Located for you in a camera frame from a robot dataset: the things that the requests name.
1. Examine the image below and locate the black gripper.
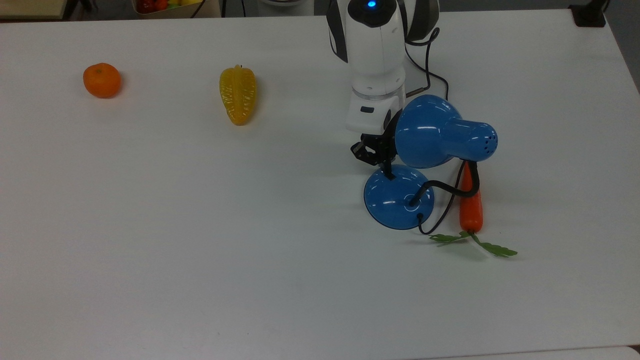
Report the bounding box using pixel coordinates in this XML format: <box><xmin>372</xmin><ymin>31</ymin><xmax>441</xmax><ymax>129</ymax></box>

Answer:
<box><xmin>349</xmin><ymin>111</ymin><xmax>403</xmax><ymax>181</ymax></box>

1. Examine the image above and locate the blue desk lamp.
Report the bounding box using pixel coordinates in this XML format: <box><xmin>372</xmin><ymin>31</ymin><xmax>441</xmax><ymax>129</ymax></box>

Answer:
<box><xmin>363</xmin><ymin>94</ymin><xmax>500</xmax><ymax>231</ymax></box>

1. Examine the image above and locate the orange toy carrot with leaves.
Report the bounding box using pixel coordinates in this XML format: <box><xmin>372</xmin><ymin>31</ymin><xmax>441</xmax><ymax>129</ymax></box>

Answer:
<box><xmin>428</xmin><ymin>161</ymin><xmax>519</xmax><ymax>259</ymax></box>

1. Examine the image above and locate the yellow toy starfruit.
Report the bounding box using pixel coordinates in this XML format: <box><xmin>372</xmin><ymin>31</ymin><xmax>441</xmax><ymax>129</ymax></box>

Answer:
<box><xmin>219</xmin><ymin>64</ymin><xmax>258</xmax><ymax>126</ymax></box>

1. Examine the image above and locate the black clamp block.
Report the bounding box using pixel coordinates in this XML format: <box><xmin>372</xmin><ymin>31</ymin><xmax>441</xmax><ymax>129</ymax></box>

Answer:
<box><xmin>569</xmin><ymin>0</ymin><xmax>609</xmax><ymax>29</ymax></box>

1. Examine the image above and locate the cardboard box with toy fruit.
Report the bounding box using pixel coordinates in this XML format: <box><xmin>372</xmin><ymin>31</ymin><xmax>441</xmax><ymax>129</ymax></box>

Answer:
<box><xmin>130</xmin><ymin>0</ymin><xmax>222</xmax><ymax>19</ymax></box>

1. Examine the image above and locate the orange toy mandarin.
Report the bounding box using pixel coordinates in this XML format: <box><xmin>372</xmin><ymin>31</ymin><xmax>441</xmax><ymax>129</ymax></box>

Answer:
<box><xmin>82</xmin><ymin>62</ymin><xmax>123</xmax><ymax>99</ymax></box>

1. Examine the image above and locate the wooden board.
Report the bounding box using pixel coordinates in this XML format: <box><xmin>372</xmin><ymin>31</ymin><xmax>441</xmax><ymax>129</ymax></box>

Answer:
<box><xmin>0</xmin><ymin>0</ymin><xmax>69</xmax><ymax>21</ymax></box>

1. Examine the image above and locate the black lamp power cable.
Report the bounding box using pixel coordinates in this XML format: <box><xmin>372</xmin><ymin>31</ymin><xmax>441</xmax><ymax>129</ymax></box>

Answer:
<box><xmin>404</xmin><ymin>44</ymin><xmax>467</xmax><ymax>236</ymax></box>

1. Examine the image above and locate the thin gripper cable copper plug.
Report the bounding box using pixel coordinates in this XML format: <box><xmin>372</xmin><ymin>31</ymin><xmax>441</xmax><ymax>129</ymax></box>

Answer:
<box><xmin>403</xmin><ymin>27</ymin><xmax>442</xmax><ymax>99</ymax></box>

